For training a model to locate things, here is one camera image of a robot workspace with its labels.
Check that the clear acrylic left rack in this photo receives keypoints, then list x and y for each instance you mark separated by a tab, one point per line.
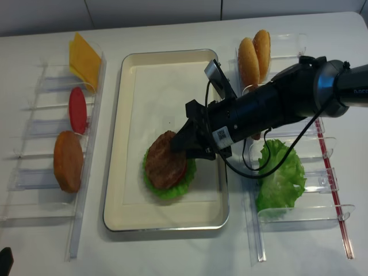
32	193

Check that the tan bun half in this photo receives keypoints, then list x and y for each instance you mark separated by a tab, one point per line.
248	63
262	45

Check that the yellow cheese slices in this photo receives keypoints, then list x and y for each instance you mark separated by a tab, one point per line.
84	62

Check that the black object at corner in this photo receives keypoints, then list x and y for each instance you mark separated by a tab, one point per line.
6	261

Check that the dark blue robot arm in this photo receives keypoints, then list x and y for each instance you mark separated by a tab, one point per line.
312	87

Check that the red tomato slice on tray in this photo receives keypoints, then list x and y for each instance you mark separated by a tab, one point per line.
182	174

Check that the brown meat patty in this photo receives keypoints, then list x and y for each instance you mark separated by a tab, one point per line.
256	136
163	167

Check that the green lettuce on tray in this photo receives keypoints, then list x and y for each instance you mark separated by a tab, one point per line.
180	189

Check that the cream metal tray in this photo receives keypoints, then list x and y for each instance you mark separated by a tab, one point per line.
154	89

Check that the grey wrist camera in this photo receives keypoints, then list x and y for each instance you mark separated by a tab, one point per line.
216	77

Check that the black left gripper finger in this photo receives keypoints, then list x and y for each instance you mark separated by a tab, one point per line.
186	138

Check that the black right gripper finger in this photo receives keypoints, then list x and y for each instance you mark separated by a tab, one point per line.
206	153

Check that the green lettuce leaf in rack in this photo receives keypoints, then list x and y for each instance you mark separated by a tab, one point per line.
279	191

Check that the red tomato slice in rack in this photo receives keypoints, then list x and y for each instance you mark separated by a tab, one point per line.
77	111

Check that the orange breaded patty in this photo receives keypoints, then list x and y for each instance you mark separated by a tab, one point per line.
68	161

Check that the clear acrylic rack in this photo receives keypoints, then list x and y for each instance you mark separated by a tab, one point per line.
319	206
32	193

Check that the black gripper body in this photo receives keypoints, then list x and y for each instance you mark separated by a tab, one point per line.
239	118

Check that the clear acrylic right rack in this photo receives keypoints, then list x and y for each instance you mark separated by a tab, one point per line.
319	206

